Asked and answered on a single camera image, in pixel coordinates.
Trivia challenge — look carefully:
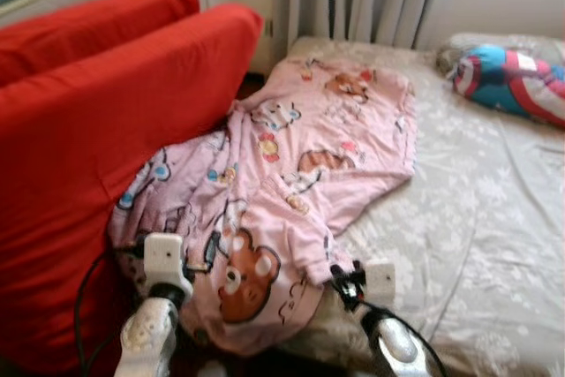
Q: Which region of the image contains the pink cartoon bear blanket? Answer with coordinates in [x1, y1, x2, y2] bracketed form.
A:
[108, 55, 418, 356]

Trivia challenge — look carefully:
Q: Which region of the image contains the grey robot left leg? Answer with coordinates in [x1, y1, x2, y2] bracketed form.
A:
[196, 359, 229, 377]

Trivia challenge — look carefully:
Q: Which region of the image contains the bed with beige floral sheet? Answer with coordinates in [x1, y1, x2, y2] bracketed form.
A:
[282, 35, 565, 377]

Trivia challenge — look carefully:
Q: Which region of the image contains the red cushion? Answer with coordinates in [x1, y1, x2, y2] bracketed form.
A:
[0, 4, 264, 373]
[0, 0, 202, 87]

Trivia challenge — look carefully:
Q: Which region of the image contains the red white blue bolster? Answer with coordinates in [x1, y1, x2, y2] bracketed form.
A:
[448, 44, 565, 126]

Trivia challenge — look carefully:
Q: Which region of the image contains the crumpled beige pillow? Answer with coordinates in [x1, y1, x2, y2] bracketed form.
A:
[437, 33, 565, 73]

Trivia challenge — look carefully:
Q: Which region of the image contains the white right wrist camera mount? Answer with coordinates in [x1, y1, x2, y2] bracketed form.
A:
[364, 260, 398, 307]

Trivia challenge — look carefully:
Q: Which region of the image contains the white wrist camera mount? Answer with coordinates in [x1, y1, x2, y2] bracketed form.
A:
[364, 260, 398, 307]
[141, 233, 186, 288]

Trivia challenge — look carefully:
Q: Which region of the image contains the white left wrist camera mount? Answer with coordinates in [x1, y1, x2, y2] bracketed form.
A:
[141, 233, 186, 288]

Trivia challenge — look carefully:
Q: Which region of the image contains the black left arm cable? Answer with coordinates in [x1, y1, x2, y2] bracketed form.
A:
[73, 249, 147, 373]

